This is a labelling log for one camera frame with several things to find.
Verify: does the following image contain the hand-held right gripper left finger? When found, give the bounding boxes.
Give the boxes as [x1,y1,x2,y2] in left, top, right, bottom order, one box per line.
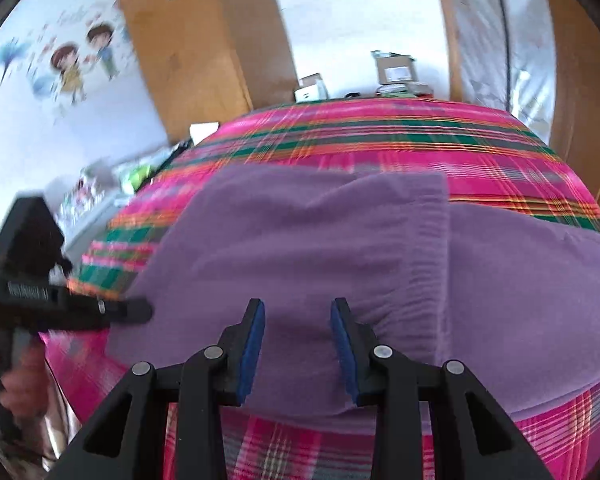
[45,298,267,480]

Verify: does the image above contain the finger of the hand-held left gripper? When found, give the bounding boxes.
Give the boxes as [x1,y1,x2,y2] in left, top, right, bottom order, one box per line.
[99,296,154,327]

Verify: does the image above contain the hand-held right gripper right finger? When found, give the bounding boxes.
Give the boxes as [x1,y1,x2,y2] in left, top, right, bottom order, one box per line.
[330,297,556,480]

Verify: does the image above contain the purple fleece garment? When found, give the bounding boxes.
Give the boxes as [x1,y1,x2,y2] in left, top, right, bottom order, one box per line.
[105,165,600,421]

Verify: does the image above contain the person's left hand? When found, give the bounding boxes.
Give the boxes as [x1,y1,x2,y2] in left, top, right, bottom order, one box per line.
[0,346,48,417]

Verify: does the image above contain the folding table with printed cover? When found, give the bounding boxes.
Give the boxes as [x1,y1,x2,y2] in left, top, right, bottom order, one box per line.
[55,140,191,251]

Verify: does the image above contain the large green tissue pack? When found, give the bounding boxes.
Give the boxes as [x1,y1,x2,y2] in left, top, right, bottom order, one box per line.
[125,162,156,186]

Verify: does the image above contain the white tissue pack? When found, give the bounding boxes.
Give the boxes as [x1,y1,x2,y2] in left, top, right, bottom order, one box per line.
[189,122,221,145]

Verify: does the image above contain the pink plaid blanket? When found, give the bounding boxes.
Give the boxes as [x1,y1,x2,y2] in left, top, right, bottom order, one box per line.
[37,99,600,480]

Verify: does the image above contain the wooden wardrobe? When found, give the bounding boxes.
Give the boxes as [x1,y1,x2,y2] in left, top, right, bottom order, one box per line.
[117,0,301,146]

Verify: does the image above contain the white box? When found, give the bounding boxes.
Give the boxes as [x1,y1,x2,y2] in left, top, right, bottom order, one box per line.
[294,75,328,103]

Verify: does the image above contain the stacked flat boxes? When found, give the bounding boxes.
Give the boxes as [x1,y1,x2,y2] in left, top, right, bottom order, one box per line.
[377,82,433,99]

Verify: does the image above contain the cardboard box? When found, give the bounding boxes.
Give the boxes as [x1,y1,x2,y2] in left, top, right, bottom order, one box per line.
[372,51,416,86]

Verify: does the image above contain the doorway plastic sheet curtain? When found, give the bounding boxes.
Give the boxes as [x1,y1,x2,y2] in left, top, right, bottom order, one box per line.
[430,0,556,131]

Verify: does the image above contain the wooden door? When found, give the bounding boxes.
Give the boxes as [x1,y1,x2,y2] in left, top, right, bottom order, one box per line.
[540,0,600,216]

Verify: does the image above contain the cartoon children wall sticker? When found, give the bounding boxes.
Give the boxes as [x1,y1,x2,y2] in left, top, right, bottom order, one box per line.
[0,0,141,121]

